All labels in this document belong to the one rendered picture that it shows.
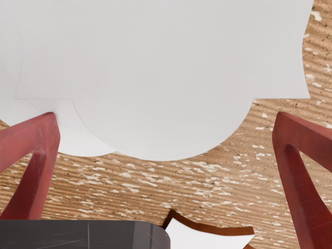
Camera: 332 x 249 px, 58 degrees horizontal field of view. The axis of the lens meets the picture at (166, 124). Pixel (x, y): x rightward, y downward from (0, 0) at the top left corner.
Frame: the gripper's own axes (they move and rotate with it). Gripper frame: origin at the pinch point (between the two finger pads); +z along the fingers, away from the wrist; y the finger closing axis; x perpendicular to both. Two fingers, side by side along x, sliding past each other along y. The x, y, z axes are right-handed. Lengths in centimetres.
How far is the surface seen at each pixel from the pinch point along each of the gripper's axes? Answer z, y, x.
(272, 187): 5.2, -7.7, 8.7
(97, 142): 3.2, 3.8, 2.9
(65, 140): 2.3, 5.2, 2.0
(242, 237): 4.4, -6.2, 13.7
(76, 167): 5.0, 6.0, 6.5
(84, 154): 4.1, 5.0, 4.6
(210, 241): 4.4, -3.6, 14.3
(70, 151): 4.0, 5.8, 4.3
